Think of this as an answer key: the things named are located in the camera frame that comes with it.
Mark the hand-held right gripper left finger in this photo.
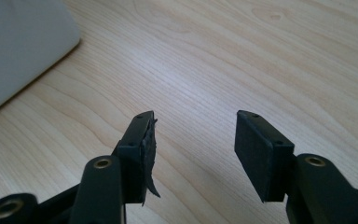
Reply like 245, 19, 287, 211
69, 110, 161, 224

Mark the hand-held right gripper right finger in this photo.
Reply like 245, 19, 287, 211
234, 109, 358, 224

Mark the white flat tray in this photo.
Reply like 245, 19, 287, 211
0, 0, 82, 121

